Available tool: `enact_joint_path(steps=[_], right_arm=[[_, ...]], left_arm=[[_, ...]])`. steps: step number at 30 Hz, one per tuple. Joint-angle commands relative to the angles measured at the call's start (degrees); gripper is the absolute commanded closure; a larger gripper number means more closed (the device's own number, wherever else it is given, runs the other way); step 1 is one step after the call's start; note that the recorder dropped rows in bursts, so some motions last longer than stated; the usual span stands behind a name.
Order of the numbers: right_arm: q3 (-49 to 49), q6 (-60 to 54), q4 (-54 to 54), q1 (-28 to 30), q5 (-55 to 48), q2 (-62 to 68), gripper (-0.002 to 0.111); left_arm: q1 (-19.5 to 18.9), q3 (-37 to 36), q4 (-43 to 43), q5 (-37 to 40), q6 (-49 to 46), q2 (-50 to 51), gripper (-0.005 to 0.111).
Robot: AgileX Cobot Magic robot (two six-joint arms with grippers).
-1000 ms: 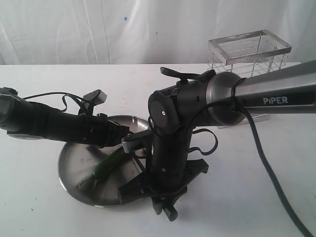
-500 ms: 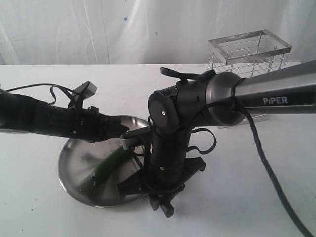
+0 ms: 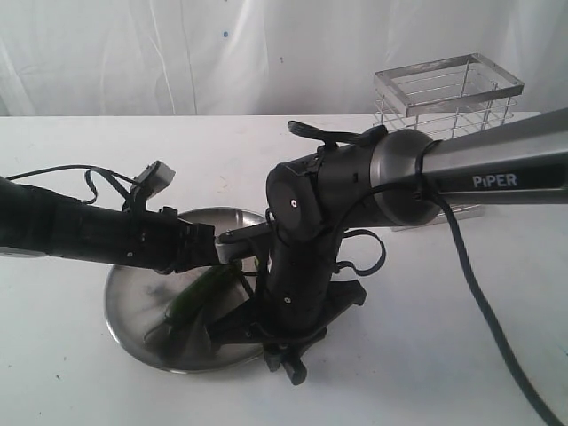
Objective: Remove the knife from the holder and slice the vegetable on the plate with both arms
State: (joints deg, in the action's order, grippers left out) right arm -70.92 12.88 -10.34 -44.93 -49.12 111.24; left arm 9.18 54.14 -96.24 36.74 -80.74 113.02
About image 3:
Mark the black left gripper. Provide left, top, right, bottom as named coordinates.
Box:
left=132, top=208, right=219, bottom=273

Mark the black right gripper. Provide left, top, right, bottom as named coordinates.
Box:
left=206, top=281, right=367, bottom=368

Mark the green chili pepper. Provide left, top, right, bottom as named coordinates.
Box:
left=143, top=261, right=242, bottom=344

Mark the black-handled serrated knife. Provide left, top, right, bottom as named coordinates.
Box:
left=282, top=353, right=307, bottom=386

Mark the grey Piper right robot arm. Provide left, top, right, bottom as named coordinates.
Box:
left=207, top=110, right=567, bottom=369

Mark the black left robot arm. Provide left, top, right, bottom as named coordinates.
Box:
left=1, top=179, right=219, bottom=274

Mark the round stainless steel plate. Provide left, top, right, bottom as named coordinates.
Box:
left=102, top=207, right=272, bottom=372

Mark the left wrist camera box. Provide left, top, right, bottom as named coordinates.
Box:
left=134, top=161, right=176, bottom=193

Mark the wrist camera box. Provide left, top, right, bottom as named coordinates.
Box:
left=215, top=223, right=272, bottom=264
left=134, top=161, right=176, bottom=193

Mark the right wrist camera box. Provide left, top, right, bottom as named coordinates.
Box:
left=215, top=223, right=272, bottom=264

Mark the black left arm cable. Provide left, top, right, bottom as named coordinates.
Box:
left=6, top=164, right=152, bottom=209

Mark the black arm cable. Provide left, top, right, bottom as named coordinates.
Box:
left=288, top=119, right=568, bottom=426
left=6, top=164, right=152, bottom=209

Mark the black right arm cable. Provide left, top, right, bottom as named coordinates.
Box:
left=288, top=119, right=568, bottom=426

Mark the steel wire utensil holder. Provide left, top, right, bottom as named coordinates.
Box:
left=371, top=52, right=525, bottom=232

